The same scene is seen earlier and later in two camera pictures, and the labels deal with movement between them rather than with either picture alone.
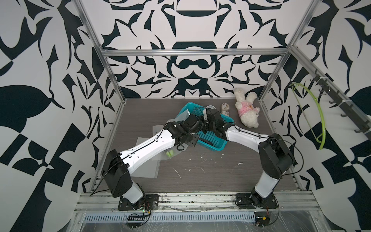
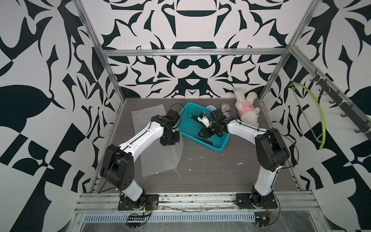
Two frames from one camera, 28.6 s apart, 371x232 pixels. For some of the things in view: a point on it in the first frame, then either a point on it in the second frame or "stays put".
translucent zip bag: [170, 153] -> [142, 118]
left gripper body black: [192, 140] -> [173, 137]
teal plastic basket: [207, 140] stays put
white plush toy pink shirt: [249, 114] stays put
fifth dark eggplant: [206, 141] stays put
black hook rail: [357, 120] stays put
